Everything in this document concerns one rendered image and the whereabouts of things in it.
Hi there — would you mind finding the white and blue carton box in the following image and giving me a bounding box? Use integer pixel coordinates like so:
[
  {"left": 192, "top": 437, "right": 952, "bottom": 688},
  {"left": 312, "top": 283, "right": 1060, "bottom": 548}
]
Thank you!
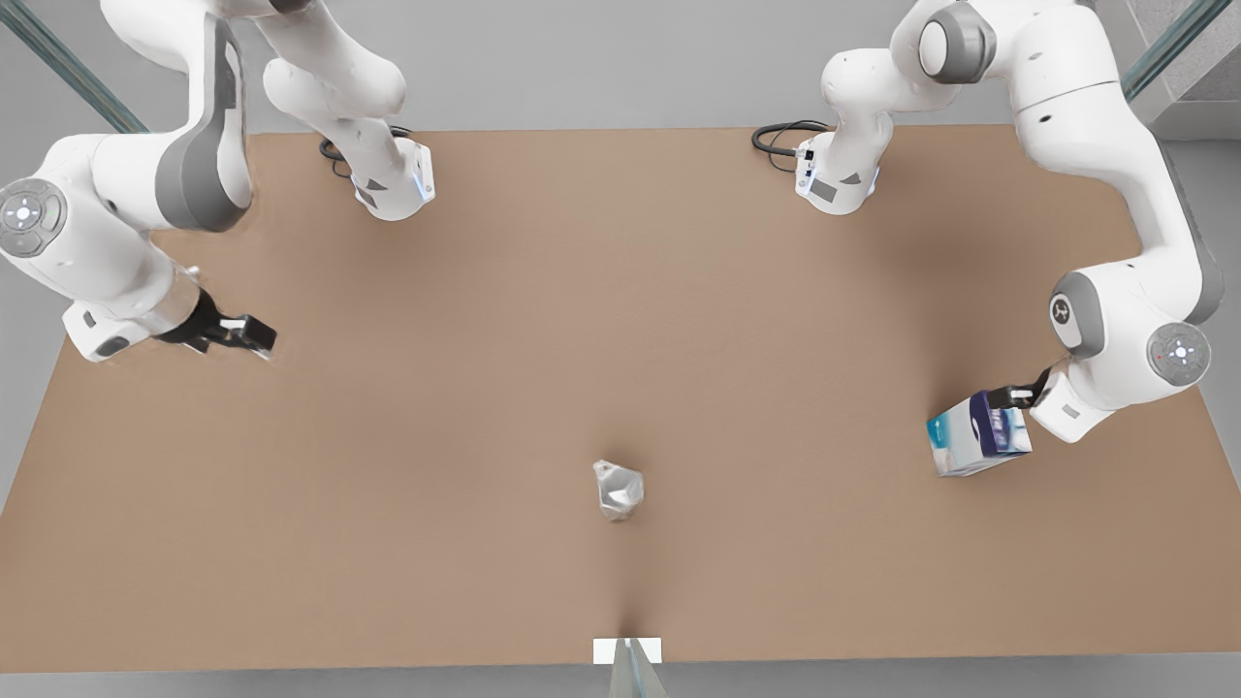
[{"left": 927, "top": 391, "right": 1034, "bottom": 478}]

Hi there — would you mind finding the black cable loop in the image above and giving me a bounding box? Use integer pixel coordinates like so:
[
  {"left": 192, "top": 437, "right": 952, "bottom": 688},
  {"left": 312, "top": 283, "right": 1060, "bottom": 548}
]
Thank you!
[
  {"left": 319, "top": 125, "right": 413, "bottom": 181},
  {"left": 751, "top": 120, "right": 833, "bottom": 175}
]

